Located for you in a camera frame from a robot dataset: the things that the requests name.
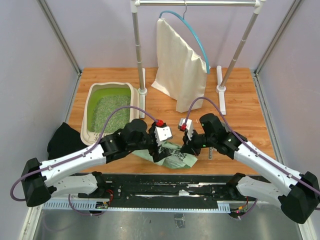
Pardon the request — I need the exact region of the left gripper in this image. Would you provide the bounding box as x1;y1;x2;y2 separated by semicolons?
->
128;120;172;162

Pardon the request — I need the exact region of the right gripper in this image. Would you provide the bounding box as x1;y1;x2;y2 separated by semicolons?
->
180;127;216;157

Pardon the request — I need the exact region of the piano pattern bag clip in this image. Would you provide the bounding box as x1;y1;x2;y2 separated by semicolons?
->
208;147;215;160

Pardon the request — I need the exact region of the green cat litter bag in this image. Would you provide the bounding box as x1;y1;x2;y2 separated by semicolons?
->
132;141;198;169

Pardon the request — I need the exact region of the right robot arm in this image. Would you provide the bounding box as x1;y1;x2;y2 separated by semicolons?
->
178;113;320;224

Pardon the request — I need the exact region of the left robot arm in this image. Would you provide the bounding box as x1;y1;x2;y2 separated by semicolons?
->
21;119;173;207

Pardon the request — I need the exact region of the cream green litter box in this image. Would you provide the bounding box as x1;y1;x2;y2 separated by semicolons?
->
80;82;140;145

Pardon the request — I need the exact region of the cream cloth bag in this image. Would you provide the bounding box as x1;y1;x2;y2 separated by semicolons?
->
151;18;207;113

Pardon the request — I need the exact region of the black cloth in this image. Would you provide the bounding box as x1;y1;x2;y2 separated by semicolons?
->
47;122;87;160

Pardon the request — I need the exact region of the blue clothes hanger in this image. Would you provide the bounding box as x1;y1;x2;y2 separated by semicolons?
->
159;10;211;74

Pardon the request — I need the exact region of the white clothes rack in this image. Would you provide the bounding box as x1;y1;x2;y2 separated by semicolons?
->
129;0;268;119

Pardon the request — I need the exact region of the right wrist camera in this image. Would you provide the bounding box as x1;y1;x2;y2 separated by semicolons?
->
178;118;194;141

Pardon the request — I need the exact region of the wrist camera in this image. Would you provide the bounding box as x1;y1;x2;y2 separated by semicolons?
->
154;126;173;146
178;118;194;141

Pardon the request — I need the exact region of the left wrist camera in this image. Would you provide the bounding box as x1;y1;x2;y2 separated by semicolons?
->
154;126;173;146

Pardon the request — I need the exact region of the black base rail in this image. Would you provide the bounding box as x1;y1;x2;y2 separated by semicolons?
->
74;172;254;210

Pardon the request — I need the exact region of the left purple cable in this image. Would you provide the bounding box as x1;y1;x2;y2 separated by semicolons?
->
9;105;165;202

